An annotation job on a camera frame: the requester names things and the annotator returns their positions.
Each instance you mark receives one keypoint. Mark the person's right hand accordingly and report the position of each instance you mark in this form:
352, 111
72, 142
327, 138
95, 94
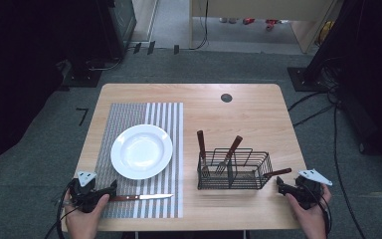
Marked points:
310, 221

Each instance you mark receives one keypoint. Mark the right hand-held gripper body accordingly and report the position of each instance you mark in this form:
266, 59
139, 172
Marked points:
306, 192

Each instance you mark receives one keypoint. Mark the white round plate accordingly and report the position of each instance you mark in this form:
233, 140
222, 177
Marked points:
141, 152

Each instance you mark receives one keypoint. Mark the grey striped placemat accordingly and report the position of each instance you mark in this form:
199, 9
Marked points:
126, 114

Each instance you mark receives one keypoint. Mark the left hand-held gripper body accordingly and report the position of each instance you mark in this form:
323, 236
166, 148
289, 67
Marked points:
83, 195

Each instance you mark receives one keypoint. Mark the person's left hand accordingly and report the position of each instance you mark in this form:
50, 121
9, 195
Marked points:
83, 223

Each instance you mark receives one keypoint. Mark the dark cabinet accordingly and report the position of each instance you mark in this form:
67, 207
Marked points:
122, 23

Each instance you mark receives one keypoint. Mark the black stand base plate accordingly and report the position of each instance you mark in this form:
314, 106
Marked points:
303, 79
81, 78

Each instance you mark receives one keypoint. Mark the red tool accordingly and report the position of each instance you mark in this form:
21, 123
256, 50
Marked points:
248, 21
272, 24

